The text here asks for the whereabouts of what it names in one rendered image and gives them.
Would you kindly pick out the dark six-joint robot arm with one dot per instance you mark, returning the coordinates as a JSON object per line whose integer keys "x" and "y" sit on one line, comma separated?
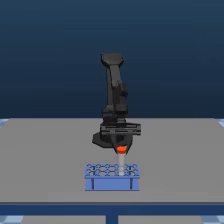
{"x": 115, "y": 86}

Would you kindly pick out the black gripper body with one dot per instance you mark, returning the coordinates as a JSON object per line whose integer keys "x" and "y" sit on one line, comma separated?
{"x": 120, "y": 128}

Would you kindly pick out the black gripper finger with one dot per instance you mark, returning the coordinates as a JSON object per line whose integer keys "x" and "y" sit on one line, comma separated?
{"x": 128, "y": 140}
{"x": 115, "y": 140}

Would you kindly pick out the orange-capped clear centrifuge tube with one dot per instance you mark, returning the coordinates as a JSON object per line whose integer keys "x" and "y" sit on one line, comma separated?
{"x": 122, "y": 161}

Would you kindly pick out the blue tube rack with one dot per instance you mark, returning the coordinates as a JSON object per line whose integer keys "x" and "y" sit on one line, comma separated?
{"x": 111, "y": 183}

